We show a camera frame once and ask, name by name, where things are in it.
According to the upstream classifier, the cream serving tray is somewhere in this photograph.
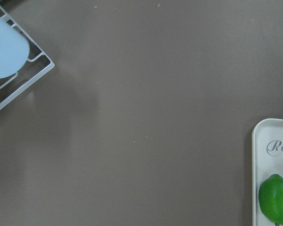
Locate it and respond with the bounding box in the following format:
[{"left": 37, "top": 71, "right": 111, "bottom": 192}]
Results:
[{"left": 252, "top": 118, "right": 283, "bottom": 226}]

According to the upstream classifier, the light blue cup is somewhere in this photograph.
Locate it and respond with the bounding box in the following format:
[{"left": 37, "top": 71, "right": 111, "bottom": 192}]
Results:
[{"left": 0, "top": 18, "right": 30, "bottom": 79}]

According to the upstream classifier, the green lime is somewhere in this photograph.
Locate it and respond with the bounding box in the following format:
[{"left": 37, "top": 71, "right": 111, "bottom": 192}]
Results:
[{"left": 258, "top": 174, "right": 283, "bottom": 226}]

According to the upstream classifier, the white wire cup rack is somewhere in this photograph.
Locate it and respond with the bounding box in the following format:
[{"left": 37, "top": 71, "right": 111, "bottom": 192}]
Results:
[{"left": 0, "top": 1, "right": 55, "bottom": 110}]

